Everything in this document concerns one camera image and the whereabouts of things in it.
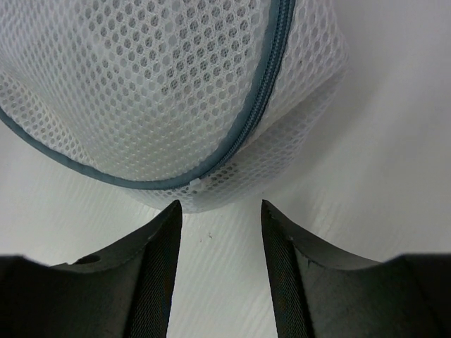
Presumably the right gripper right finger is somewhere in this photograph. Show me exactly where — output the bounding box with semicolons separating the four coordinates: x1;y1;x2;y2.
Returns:
261;201;450;337

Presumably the white mesh bag blue zipper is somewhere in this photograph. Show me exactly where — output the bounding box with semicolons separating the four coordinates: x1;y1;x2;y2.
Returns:
1;1;347;213

